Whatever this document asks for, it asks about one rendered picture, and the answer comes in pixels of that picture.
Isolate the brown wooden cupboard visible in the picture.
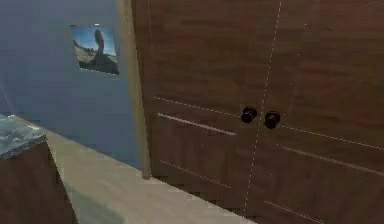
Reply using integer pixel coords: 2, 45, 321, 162
116, 0, 384, 224

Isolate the framed blue landscape picture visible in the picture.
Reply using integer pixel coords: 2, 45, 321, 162
69, 23, 121, 77

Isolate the brown counter with marble top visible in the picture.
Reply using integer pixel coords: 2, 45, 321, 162
0, 113, 80, 224

